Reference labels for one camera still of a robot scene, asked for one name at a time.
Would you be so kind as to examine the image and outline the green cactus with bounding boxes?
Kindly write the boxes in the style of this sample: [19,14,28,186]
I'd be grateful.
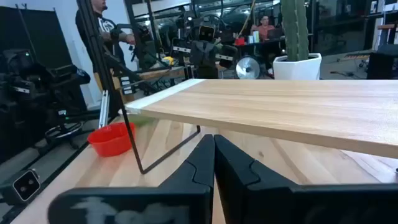
[279,0,310,62]

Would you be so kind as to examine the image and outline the red plastic bowl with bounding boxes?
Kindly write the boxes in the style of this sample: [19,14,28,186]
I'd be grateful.
[87,121,137,157]

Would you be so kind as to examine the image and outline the black partition panel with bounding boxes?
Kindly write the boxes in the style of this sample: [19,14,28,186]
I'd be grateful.
[0,6,74,68]

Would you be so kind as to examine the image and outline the white planter pot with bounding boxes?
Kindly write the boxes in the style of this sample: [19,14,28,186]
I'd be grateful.
[272,52,323,80]

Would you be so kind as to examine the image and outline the wooden shelf riser black legs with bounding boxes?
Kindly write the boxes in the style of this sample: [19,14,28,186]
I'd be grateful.
[118,78,398,175]

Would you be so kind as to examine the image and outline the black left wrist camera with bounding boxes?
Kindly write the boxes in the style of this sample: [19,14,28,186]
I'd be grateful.
[197,24,216,43]

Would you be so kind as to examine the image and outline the black ring-shaped base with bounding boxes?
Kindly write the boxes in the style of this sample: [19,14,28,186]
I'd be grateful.
[44,121,84,139]

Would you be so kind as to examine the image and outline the black aluminium rig frame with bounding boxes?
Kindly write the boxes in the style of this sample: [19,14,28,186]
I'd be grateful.
[76,0,162,130]

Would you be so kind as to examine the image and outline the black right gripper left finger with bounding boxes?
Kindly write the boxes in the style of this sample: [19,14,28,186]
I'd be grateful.
[47,133,216,224]

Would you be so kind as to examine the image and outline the person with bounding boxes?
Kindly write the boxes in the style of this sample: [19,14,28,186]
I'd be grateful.
[75,0,136,91]
[251,15,282,41]

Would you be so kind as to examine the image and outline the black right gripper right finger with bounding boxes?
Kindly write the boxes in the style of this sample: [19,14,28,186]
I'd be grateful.
[213,133,398,224]

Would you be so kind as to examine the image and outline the round silver reflector disc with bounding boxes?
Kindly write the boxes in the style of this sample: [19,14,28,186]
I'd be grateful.
[235,55,261,80]

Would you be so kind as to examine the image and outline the black equipment case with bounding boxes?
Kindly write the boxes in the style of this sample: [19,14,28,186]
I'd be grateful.
[366,43,398,80]

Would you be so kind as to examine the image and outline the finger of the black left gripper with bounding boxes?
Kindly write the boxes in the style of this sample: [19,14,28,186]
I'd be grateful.
[190,40,205,79]
[204,40,219,79]

